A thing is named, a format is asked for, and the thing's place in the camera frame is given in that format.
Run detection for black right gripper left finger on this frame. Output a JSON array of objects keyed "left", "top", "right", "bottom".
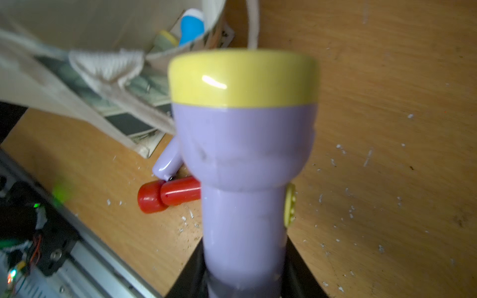
[{"left": 165, "top": 239, "right": 209, "bottom": 298}]

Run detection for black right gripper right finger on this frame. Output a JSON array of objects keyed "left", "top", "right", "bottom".
[{"left": 284, "top": 238, "right": 328, "bottom": 298}]

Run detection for white flashlight bottom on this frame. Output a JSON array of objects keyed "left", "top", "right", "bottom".
[{"left": 168, "top": 49, "right": 318, "bottom": 298}]

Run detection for white canvas tote bag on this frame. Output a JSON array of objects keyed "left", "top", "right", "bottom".
[{"left": 0, "top": 0, "right": 260, "bottom": 159}]

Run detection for blue flashlight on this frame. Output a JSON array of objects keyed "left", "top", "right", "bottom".
[{"left": 179, "top": 8, "right": 205, "bottom": 47}]

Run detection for red flashlight lower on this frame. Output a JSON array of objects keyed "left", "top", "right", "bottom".
[{"left": 137, "top": 176, "right": 201, "bottom": 214}]

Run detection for aluminium front rail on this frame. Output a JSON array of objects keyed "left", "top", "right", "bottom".
[{"left": 1, "top": 152, "right": 159, "bottom": 298}]

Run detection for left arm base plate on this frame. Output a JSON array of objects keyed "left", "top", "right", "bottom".
[{"left": 1, "top": 181, "right": 80, "bottom": 276}]

